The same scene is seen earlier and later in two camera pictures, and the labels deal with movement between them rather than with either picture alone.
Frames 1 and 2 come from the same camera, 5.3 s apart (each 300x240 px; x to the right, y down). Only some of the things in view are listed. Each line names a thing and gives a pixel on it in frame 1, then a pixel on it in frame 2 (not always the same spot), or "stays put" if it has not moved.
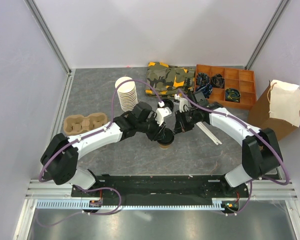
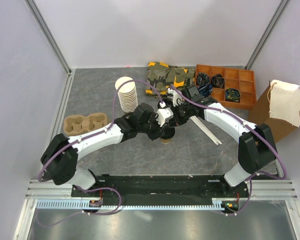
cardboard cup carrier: (75, 124) stays put
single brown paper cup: (164, 146) → (166, 141)
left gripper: (158, 131) stays put
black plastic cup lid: (167, 137) stays put
